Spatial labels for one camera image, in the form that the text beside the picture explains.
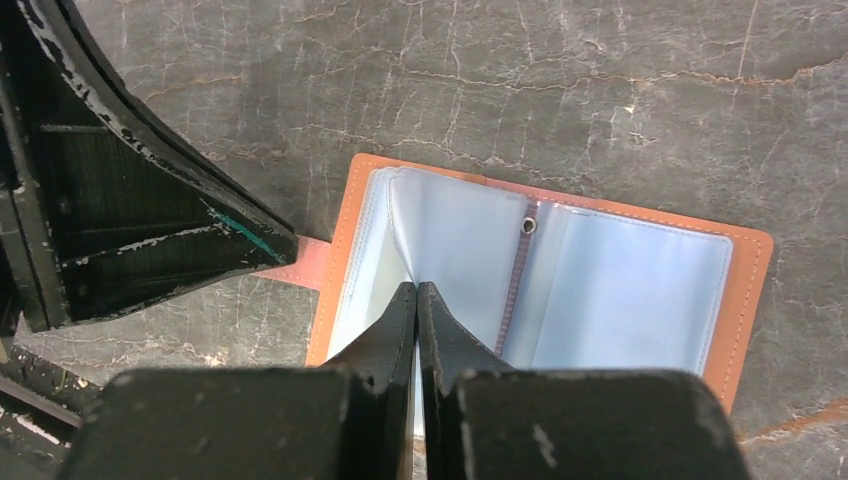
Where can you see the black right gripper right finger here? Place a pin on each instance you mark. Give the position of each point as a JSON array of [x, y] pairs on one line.
[[486, 420]]

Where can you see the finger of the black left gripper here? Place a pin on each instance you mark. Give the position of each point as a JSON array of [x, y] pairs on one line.
[[105, 210]]

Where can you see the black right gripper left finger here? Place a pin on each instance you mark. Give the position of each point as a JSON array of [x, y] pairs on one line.
[[350, 418]]

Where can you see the orange leather card holder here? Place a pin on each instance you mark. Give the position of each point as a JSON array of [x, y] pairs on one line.
[[544, 279]]

